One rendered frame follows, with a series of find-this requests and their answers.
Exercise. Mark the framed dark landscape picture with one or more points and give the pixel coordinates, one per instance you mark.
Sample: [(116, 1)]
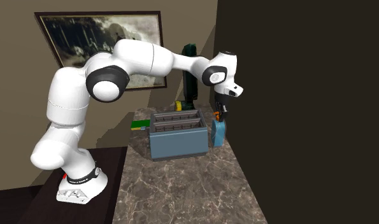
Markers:
[(80, 37)]

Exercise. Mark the dark robot stand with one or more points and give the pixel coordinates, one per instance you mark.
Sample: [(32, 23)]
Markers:
[(93, 198)]

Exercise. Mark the dark green tall appliance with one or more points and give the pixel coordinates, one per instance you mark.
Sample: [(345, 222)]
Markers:
[(189, 86)]

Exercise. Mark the blue grey toaster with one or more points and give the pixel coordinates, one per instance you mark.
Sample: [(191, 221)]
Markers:
[(180, 141)]

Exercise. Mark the blue bottle with orange cap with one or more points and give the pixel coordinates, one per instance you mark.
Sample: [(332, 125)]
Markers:
[(218, 134)]

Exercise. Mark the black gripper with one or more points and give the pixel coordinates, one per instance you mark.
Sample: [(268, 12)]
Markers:
[(221, 105)]

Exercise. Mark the green flat box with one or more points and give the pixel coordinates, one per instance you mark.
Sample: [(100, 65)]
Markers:
[(139, 124)]

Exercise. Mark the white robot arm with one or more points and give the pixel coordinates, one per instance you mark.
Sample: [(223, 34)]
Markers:
[(136, 59)]

